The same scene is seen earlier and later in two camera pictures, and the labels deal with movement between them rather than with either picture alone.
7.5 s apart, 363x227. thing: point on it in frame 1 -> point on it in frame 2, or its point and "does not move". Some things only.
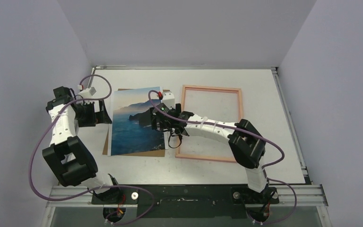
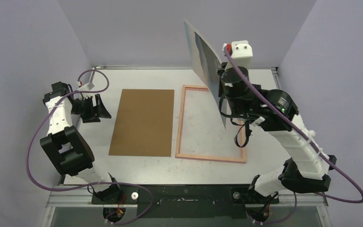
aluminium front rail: [293, 195] does not move
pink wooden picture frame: [240, 117] does not move
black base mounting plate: [189, 201] does not move
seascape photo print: [129, 127] -> [210, 64]
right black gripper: [158, 119] -> [223, 69]
